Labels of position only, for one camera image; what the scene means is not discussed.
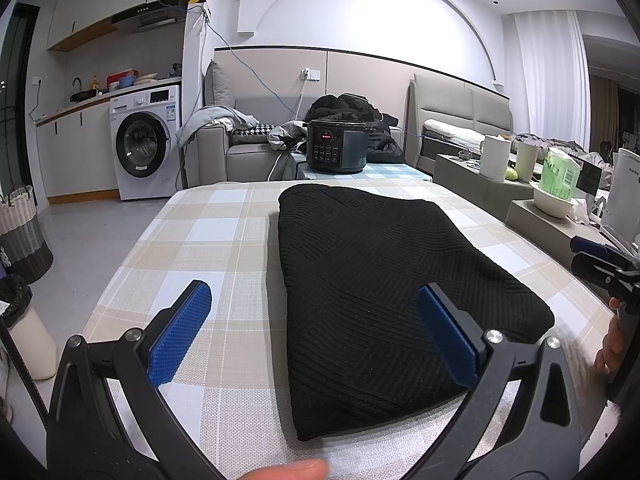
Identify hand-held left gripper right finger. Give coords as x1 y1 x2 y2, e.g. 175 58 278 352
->
400 282 583 480

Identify range hood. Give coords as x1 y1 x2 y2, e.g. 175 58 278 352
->
111 2 188 35

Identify white bowl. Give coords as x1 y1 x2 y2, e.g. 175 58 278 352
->
531 182 578 218

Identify grey white crumpled cloth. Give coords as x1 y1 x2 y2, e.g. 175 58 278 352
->
266 121 308 153

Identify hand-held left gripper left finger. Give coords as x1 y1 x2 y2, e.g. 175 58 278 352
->
46 280 212 480

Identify white power cable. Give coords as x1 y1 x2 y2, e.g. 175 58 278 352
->
267 79 308 183

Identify kitchen counter with cabinets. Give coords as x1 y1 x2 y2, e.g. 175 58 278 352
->
35 77 183 206

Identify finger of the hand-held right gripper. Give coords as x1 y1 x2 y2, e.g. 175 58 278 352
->
574 254 621 286
570 236 626 266

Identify person's right hand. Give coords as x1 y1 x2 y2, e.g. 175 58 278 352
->
595 297 626 373

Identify black glass door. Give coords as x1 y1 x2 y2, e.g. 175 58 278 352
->
0 2 41 191

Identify grey side cabinet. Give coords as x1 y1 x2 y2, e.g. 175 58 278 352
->
432 154 538 206

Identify grey sofa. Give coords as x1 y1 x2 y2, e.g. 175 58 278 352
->
195 60 406 191

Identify black knit sweater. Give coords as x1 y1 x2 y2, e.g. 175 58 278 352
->
276 184 556 442

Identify grey low shelf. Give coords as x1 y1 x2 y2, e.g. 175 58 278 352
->
505 199 603 233

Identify cream bin with black bag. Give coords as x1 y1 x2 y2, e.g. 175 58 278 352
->
0 274 58 381

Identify person's left hand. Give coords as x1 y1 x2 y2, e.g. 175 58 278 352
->
235 457 330 480

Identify green packet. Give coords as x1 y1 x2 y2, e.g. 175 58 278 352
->
541 149 581 201

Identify houndstooth cushion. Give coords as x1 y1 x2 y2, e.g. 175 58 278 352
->
232 122 276 137

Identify white kettle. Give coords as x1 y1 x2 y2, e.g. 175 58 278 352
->
597 147 640 241

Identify woven laundry basket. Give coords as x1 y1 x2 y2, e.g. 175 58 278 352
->
0 185 54 286

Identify white cylindrical canister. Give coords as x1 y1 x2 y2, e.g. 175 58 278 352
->
479 135 512 182

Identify black electric pressure cooker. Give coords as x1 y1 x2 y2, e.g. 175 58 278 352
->
303 119 371 175

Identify grey sofa cushion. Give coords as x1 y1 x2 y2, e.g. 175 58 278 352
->
205 59 236 110

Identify bed with grey headboard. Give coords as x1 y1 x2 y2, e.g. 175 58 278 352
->
409 74 608 173

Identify light grey hoodie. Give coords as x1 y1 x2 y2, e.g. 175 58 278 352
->
176 105 261 148

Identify black box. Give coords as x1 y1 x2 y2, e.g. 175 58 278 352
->
575 160 606 197

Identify colourful plastic basins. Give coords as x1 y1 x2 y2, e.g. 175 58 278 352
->
106 67 138 92

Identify white washing machine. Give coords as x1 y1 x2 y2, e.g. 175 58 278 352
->
110 85 183 202

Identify blue cable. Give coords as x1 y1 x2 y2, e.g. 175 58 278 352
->
200 12 303 118

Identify white curtain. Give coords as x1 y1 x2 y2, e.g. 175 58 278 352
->
514 10 592 145

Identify white upper cupboards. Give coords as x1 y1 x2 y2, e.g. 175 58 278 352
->
47 0 191 52

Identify cream cylindrical canister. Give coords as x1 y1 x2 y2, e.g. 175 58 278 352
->
515 141 539 182

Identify beige checked tablecloth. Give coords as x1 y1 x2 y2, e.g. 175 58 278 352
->
80 177 618 480

